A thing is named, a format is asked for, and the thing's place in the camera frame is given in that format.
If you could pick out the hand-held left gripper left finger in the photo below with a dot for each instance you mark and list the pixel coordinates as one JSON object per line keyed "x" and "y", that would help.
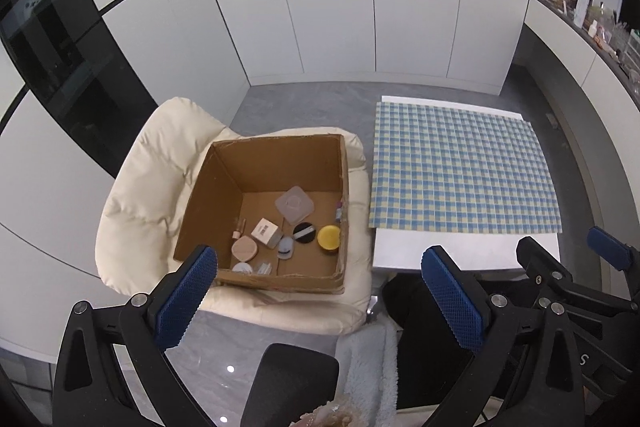
{"x": 185, "y": 302}

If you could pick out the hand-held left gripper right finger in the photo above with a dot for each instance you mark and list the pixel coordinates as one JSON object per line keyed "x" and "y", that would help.
{"x": 452, "y": 302}

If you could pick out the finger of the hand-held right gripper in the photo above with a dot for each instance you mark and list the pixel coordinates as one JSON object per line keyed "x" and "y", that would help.
{"x": 540, "y": 259}
{"x": 609, "y": 246}

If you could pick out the tan round sponge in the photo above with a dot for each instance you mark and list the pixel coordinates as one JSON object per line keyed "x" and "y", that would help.
{"x": 245, "y": 248}

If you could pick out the small glass bottle pink cap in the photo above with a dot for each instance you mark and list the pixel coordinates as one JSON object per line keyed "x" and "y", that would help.
{"x": 240, "y": 229}

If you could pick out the pink cube box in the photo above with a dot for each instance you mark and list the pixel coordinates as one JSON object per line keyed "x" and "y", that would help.
{"x": 265, "y": 232}

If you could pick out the brown cardboard box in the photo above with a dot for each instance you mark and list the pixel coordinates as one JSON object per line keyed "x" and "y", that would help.
{"x": 225, "y": 187}

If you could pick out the black makeup puff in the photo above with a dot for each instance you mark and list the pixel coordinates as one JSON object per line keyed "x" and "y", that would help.
{"x": 304, "y": 232}

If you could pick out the small purple bottle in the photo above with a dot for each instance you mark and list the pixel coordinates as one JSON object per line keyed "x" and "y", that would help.
{"x": 339, "y": 209}

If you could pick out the grey square plastic case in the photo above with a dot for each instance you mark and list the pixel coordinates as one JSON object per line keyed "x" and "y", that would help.
{"x": 295, "y": 204}

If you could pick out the person's legs black trousers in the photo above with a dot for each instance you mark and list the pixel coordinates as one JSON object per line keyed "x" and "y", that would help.
{"x": 425, "y": 347}
{"x": 365, "y": 357}

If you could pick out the blue yellow checked tablecloth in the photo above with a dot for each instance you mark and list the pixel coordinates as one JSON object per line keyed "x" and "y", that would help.
{"x": 450, "y": 167}

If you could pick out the floor socket plate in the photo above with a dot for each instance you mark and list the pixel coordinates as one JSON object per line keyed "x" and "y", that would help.
{"x": 552, "y": 121}

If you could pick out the cream padded chair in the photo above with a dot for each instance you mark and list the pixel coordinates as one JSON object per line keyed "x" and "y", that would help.
{"x": 150, "y": 147}

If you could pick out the clear drawer organizer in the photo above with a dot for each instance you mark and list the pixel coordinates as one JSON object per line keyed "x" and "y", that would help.
{"x": 630, "y": 49}

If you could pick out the small white bottle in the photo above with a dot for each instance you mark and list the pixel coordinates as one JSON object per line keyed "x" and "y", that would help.
{"x": 593, "y": 29}

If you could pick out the white spray bottle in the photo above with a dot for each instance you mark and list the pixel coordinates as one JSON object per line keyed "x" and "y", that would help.
{"x": 581, "y": 7}

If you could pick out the white wall cabinets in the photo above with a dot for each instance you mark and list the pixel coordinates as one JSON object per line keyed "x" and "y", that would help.
{"x": 350, "y": 7}

